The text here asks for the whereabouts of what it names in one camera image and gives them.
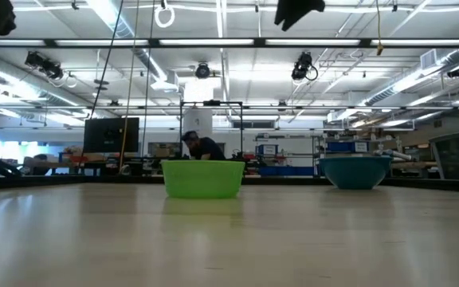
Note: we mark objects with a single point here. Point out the blue storage bin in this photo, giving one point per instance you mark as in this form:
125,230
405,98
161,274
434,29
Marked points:
286,171

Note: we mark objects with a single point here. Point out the black monitor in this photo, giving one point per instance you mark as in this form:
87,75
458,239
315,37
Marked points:
111,134

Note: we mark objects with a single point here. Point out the teal bowl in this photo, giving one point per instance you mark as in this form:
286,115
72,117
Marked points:
355,173

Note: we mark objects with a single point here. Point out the green plastic bowl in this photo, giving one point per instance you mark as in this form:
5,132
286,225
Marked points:
202,179

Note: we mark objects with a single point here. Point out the black ceiling camera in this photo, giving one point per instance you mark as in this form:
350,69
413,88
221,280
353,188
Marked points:
44,65
303,67
202,71

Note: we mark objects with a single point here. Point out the overhead black frame bar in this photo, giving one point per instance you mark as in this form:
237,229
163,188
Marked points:
229,42

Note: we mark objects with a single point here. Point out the black metal frame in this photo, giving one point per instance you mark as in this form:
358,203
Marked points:
211,104

